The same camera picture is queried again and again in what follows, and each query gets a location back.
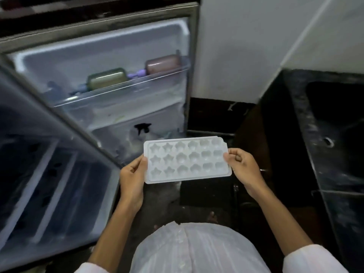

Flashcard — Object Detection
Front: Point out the person's left hand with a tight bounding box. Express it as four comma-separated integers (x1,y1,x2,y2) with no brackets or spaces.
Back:
119,155,148,215

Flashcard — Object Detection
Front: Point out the person's right hand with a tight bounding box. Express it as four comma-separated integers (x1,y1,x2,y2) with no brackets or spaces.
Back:
223,147,269,198

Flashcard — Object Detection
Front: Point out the white ice tray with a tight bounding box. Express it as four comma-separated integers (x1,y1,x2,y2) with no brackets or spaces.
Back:
143,136,232,185

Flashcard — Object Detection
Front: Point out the maroon mini fridge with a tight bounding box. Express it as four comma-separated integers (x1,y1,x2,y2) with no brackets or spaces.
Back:
0,0,201,273

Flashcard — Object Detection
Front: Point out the person's right forearm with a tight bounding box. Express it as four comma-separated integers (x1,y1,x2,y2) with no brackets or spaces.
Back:
251,186,313,258

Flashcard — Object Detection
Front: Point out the person's left forearm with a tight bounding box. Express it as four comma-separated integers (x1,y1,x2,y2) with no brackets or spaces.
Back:
87,201,143,273

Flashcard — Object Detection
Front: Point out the spray bottle with black trigger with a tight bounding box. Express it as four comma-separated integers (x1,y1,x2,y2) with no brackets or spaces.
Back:
125,123,160,157

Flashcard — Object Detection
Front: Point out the white shirt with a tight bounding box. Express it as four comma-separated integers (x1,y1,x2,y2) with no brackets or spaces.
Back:
74,221,349,273

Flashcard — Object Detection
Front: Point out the green liquid bottle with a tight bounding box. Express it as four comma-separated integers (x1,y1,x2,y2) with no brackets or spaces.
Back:
69,67,129,96

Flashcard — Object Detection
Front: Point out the black sink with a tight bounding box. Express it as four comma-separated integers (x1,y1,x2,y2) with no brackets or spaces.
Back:
304,81,364,194

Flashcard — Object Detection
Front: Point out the pink liquid bottle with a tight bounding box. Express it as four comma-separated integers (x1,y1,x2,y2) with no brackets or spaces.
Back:
127,53,182,80

